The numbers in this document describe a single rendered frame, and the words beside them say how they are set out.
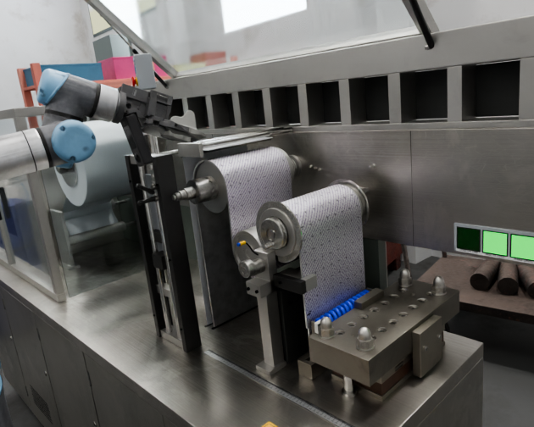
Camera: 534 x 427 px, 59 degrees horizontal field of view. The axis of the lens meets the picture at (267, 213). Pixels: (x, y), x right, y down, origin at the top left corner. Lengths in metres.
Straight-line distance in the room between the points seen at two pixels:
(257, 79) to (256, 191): 0.43
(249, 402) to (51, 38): 9.49
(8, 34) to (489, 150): 9.45
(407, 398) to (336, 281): 0.30
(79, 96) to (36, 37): 9.12
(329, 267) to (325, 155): 0.37
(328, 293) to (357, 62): 0.59
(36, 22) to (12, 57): 0.79
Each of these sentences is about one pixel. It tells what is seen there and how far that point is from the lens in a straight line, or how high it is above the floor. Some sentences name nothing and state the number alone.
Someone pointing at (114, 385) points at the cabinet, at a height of 0.78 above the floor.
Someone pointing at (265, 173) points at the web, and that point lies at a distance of 1.28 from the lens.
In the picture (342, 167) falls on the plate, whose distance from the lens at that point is 1.34.
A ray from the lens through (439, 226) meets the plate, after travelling 1.22.
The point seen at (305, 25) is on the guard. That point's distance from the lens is 1.36.
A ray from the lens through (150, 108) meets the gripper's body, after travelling 1.10.
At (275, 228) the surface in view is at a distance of 1.05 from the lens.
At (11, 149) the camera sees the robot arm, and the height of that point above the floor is 1.51.
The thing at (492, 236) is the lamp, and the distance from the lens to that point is 1.17.
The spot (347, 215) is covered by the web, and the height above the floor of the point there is 1.25.
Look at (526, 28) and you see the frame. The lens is 1.11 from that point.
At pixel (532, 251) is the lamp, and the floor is 1.18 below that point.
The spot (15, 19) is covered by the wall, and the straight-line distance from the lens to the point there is 10.15.
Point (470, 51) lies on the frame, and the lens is 1.14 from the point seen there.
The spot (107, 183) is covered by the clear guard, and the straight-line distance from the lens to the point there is 1.91.
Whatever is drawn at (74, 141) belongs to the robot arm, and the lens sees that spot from 0.91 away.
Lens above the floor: 1.56
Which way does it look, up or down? 14 degrees down
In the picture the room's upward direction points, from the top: 6 degrees counter-clockwise
